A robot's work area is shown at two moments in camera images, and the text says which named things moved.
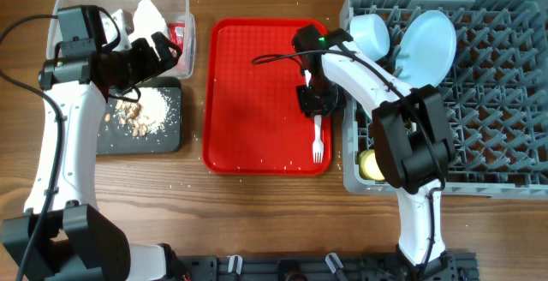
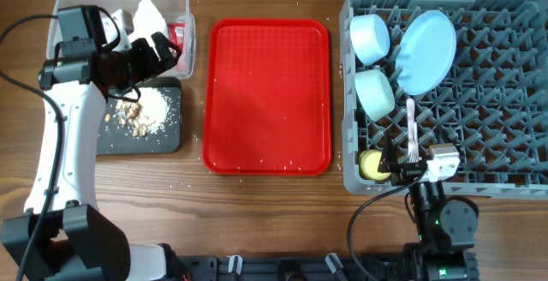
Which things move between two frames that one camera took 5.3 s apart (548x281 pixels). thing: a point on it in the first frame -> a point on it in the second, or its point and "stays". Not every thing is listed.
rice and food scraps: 143,116 stays
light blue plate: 426,49 stays
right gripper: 311,108 -> 390,164
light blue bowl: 371,35 stays
